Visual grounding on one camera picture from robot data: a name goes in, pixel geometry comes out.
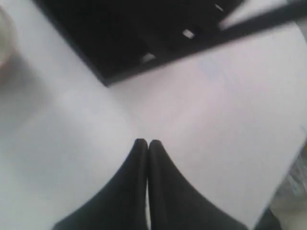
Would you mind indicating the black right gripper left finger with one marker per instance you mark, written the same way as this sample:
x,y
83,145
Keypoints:
x,y
121,203

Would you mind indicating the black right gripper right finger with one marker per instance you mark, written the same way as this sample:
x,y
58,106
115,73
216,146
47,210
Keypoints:
x,y
175,204

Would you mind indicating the pink enamel mug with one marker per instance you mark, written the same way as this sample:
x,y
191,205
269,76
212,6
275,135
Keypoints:
x,y
8,38

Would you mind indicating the black metal shelf rack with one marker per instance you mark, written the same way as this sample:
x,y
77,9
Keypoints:
x,y
118,39

